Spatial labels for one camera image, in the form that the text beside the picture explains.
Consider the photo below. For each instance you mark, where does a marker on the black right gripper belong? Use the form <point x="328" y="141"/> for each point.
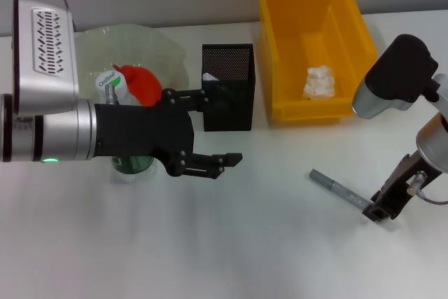
<point x="402" y="183"/>

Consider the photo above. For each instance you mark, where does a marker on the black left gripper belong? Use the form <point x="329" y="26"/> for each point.
<point x="143" y="131"/>

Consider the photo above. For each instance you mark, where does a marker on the silver grey pen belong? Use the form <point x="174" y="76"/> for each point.
<point x="332" y="187"/>

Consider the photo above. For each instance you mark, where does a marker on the mint green utility knife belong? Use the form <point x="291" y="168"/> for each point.
<point x="209" y="77"/>

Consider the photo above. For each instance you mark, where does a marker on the red-orange toy orange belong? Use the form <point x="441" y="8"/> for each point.
<point x="145" y="83"/>

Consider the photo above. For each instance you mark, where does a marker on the clear green-label water bottle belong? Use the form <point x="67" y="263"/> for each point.
<point x="108" y="80"/>

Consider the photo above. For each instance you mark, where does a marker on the white paper ball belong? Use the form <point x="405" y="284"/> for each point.
<point x="319" y="83"/>

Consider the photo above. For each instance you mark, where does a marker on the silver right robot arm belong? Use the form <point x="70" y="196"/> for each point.
<point x="434" y="141"/>

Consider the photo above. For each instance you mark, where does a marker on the black mesh pen holder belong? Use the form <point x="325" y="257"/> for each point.
<point x="231" y="96"/>

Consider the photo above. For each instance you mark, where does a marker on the green wavy glass fruit plate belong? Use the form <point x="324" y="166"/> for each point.
<point x="94" y="47"/>

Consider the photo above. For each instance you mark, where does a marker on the yellow plastic bin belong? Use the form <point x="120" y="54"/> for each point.
<point x="315" y="26"/>

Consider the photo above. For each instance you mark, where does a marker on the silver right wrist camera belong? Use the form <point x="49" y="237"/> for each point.
<point x="395" y="75"/>

